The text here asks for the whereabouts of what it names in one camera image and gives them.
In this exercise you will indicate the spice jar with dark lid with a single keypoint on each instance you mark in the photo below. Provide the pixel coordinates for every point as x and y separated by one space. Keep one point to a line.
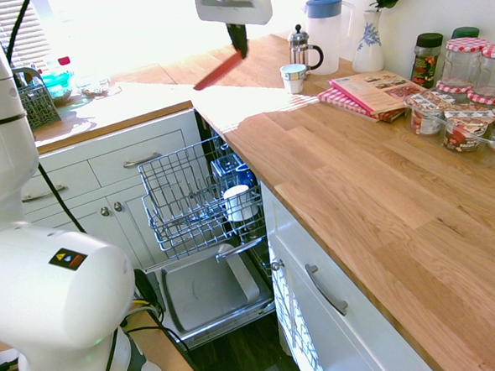
425 61

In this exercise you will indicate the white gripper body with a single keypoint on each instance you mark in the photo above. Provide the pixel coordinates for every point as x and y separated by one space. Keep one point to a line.
236 7

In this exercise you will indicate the clear bottle with green lid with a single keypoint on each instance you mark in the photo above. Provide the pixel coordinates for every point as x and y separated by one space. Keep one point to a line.
465 32

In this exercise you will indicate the bottle with red cap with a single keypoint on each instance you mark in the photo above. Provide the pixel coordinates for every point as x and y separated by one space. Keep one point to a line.
64 64

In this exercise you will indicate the red plate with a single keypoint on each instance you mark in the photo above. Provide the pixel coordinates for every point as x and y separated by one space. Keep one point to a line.
219 71

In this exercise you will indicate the glass French press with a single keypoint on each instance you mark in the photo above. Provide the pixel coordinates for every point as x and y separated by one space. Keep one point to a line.
300 52

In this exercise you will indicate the pink cookbook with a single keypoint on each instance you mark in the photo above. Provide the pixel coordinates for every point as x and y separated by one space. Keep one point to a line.
376 91

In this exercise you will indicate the stainless dishwasher door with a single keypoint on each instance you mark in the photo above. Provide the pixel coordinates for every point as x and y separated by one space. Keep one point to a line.
208 293

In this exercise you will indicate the white vase with blue flowers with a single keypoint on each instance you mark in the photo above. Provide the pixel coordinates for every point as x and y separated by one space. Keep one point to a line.
367 48

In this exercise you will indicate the red checked book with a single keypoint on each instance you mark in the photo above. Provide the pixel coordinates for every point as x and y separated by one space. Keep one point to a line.
347 101

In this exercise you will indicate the clear glass container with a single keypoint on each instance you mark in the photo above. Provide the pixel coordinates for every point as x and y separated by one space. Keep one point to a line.
224 170

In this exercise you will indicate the white mug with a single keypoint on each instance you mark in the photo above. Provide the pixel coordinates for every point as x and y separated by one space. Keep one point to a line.
238 203

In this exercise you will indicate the round metal cabinet knob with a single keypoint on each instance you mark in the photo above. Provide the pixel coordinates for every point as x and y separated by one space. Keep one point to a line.
117 207
277 264
105 211

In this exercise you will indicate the white kitchen cabinet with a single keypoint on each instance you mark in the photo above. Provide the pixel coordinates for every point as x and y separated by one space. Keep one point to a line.
110 147
345 347

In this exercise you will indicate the clear pitcher with blue lid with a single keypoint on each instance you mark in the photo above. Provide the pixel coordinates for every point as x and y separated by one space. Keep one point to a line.
326 37

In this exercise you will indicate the small jar red checked lid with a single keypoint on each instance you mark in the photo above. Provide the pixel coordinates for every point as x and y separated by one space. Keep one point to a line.
451 86
486 97

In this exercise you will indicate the tall jar red checked lid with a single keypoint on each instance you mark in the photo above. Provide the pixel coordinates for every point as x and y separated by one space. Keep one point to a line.
494 71
463 65

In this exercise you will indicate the white paper cup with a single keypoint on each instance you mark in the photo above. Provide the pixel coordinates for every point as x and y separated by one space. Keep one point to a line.
293 79

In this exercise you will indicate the grey cutlery basket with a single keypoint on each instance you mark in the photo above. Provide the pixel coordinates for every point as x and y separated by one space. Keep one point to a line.
38 106

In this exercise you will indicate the blue mug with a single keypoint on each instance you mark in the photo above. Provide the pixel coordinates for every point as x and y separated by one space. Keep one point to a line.
245 177

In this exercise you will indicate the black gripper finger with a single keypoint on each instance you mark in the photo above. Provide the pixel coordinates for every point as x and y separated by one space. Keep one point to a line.
233 35
243 40

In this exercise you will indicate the food container with teal lid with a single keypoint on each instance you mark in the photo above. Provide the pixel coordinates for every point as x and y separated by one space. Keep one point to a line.
58 87

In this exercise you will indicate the window blinds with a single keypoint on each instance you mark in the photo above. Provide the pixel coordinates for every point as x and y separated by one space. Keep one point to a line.
23 31

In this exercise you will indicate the glass bowl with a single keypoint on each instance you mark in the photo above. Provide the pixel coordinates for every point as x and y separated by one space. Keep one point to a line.
93 86

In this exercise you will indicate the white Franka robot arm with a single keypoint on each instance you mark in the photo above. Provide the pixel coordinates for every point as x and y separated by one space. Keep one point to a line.
48 290

